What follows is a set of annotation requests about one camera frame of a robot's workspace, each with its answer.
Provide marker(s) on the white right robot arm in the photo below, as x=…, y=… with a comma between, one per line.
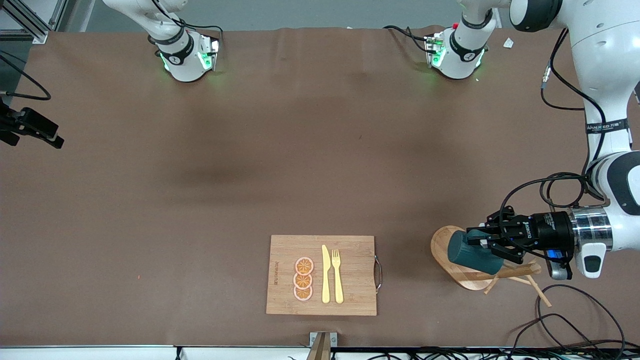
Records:
x=185, y=60

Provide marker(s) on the orange slice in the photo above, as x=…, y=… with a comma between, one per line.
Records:
x=302, y=281
x=303, y=294
x=304, y=266

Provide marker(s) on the aluminium frame profile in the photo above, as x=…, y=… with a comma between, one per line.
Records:
x=35, y=25

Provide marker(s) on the yellow plastic knife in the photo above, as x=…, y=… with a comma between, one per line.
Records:
x=326, y=280

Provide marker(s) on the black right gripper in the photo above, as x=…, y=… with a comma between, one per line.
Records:
x=31, y=123

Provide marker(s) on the white paper scrap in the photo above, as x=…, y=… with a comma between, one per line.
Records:
x=508, y=43

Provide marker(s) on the grey metal mounting bracket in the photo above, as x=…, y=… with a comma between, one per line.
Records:
x=322, y=340

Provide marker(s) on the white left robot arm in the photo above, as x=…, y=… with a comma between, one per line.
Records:
x=605, y=75

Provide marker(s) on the brown table cover sheet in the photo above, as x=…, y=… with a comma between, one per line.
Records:
x=250, y=150

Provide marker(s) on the yellow plastic fork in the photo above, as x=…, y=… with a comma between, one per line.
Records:
x=338, y=285

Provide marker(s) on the teal cup with yellow inside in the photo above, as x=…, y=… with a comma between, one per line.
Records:
x=470, y=255

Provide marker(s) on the wooden cup rack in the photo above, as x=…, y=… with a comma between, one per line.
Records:
x=472, y=282

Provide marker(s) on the wooden cutting board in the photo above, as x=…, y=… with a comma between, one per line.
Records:
x=355, y=280

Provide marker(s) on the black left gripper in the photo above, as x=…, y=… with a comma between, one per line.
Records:
x=550, y=228

